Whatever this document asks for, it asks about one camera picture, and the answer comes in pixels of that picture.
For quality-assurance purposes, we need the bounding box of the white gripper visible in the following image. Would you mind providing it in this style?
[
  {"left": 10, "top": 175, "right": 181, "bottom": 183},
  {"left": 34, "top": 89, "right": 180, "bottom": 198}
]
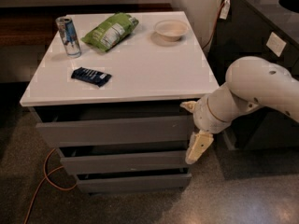
[{"left": 180, "top": 95, "right": 231, "bottom": 164}]

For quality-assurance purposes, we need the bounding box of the white label sticker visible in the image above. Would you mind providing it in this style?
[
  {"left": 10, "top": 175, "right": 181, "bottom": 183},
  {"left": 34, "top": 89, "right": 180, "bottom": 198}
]
[{"left": 266, "top": 32, "right": 286, "bottom": 57}]

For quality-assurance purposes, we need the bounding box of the grey drawer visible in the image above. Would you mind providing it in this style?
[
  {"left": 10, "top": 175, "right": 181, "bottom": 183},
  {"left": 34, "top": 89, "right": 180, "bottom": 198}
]
[
  {"left": 60, "top": 141, "right": 188, "bottom": 175},
  {"left": 36, "top": 101, "right": 193, "bottom": 147},
  {"left": 77, "top": 168, "right": 192, "bottom": 194}
]

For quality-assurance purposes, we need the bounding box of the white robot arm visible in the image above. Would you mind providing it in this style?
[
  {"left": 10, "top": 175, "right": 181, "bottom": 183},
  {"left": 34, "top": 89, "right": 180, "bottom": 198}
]
[{"left": 180, "top": 56, "right": 299, "bottom": 164}]

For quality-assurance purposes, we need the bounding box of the white top grey cabinet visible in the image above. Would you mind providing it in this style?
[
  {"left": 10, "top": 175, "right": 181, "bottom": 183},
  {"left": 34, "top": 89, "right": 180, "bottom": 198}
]
[{"left": 19, "top": 10, "right": 221, "bottom": 195}]

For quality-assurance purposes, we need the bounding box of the white paper bowl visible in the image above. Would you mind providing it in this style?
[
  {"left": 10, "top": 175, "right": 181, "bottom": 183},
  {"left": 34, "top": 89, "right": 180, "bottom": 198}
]
[{"left": 154, "top": 20, "right": 189, "bottom": 42}]

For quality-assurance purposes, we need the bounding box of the orange power cable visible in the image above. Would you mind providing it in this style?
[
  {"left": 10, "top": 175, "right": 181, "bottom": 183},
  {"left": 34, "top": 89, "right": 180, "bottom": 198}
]
[{"left": 23, "top": 147, "right": 78, "bottom": 224}]

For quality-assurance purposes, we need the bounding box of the silver blue drink can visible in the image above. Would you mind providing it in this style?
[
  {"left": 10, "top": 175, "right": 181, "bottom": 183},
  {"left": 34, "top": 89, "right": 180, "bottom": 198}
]
[{"left": 55, "top": 16, "right": 81, "bottom": 58}]

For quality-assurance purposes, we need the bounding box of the grey middle drawer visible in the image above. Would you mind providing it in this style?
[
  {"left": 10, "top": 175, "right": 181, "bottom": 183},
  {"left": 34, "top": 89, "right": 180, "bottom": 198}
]
[{"left": 60, "top": 141, "right": 188, "bottom": 175}]

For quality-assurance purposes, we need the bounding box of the grey bottom drawer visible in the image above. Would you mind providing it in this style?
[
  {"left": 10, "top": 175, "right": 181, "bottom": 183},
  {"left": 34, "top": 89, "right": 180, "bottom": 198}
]
[{"left": 77, "top": 168, "right": 192, "bottom": 194}]

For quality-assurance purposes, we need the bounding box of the white paper tag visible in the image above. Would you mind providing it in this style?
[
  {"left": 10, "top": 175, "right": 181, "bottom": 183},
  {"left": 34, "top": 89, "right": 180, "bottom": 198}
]
[{"left": 219, "top": 0, "right": 231, "bottom": 20}]

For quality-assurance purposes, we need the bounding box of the green chip bag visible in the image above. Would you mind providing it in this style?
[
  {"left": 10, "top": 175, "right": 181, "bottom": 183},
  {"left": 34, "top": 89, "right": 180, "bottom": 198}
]
[{"left": 81, "top": 13, "right": 139, "bottom": 52}]

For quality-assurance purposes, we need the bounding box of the grey top drawer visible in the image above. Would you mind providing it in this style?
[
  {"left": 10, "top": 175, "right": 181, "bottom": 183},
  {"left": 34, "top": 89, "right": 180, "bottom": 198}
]
[{"left": 36, "top": 101, "right": 193, "bottom": 147}]

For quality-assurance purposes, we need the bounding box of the dark blue rxbar wrapper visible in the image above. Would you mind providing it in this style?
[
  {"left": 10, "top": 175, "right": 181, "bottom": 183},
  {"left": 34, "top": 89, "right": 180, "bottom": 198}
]
[{"left": 71, "top": 67, "right": 112, "bottom": 87}]

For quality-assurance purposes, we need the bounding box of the dark wooden bench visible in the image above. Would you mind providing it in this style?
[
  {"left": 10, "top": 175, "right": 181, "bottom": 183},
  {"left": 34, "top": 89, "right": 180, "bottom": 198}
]
[{"left": 0, "top": 3, "right": 173, "bottom": 47}]

